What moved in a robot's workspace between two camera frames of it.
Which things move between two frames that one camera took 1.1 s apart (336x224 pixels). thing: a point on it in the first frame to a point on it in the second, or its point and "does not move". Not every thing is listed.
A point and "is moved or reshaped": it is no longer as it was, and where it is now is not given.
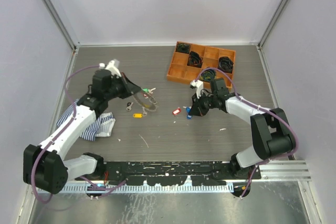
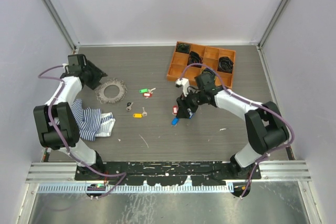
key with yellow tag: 139,115 does not move
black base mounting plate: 205,173 does not move
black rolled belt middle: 195,60 does not move
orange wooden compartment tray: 188,60 does not move
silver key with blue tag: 188,108 is moved or reshaped
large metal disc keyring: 146,93 is moved or reshaped
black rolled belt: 225,64 does not move
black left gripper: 129,88 to 97,75
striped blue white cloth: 102,126 does not move
